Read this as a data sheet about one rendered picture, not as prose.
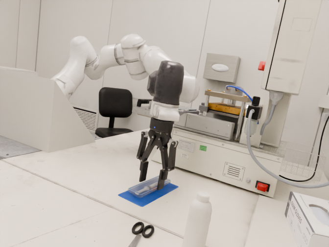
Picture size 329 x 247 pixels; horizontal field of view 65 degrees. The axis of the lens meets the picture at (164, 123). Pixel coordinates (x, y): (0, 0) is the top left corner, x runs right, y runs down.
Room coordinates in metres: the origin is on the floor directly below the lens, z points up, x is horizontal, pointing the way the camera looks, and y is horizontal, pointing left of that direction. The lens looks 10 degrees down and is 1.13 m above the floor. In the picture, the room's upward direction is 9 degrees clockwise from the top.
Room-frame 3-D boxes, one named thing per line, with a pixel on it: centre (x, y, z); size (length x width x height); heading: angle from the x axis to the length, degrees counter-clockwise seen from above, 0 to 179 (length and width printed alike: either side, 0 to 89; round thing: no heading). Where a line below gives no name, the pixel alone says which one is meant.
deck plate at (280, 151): (1.17, -0.32, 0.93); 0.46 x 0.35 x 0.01; 64
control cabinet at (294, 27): (1.11, -0.45, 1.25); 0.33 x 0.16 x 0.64; 154
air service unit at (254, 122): (0.93, -0.30, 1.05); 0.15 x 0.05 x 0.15; 154
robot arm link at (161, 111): (0.81, 0.00, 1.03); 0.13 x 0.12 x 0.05; 148
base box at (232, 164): (1.17, -0.27, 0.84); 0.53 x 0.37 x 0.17; 64
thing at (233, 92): (1.15, -0.31, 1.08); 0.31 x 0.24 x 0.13; 154
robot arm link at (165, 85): (0.88, 0.02, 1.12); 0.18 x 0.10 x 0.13; 14
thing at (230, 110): (1.18, -0.28, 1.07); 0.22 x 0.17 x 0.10; 154
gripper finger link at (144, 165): (0.85, 0.04, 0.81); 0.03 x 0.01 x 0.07; 148
